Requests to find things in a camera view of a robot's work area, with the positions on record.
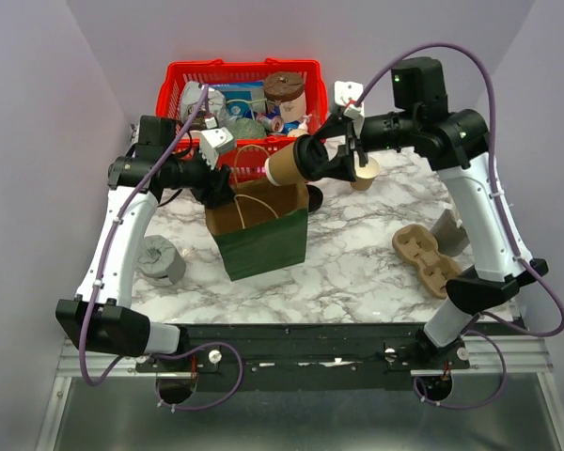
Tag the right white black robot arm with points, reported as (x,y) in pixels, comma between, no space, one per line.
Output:
(459,149)

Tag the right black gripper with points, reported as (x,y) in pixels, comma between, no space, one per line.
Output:
(342,165)

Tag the red bull drink can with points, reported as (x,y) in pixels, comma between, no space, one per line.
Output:
(270,122)

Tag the blue box in basket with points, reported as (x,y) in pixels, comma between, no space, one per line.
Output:
(244,99)

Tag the green round sponge ball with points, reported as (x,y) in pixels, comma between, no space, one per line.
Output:
(247,129)

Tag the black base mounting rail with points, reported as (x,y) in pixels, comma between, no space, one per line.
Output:
(306,357)

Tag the silver snack bag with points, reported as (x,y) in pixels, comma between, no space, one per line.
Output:
(209,115)

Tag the brown paper coffee cup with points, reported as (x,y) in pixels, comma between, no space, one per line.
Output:
(281,168)

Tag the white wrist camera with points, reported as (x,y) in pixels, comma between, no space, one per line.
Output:
(214,143)
(344,98)

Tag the stack of pulp cup carriers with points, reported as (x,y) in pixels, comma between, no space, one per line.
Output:
(415,245)

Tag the grey holder cup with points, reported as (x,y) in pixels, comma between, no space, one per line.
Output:
(450,237)

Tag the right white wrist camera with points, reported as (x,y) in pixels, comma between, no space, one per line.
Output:
(344,98)

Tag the aluminium frame rail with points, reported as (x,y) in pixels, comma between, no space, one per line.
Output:
(521,354)

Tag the stack of black cup lids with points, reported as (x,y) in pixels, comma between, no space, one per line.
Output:
(315,198)

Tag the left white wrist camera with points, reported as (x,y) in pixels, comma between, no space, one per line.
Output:
(214,143)

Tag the beige pump bottle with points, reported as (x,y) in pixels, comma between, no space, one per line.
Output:
(298,128)

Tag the grey cylinder under left arm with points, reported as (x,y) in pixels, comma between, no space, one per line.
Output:
(160,262)

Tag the cork lid beige jar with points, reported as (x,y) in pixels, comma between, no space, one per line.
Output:
(285,95)

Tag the green kraft paper bag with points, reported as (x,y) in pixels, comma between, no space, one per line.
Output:
(264,228)

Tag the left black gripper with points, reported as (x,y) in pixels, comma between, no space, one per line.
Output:
(215,190)

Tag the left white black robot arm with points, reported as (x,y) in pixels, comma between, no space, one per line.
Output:
(99,317)

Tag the red plastic shopping basket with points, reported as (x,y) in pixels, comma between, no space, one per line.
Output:
(217,71)

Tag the black cup lid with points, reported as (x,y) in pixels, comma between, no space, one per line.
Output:
(310,156)

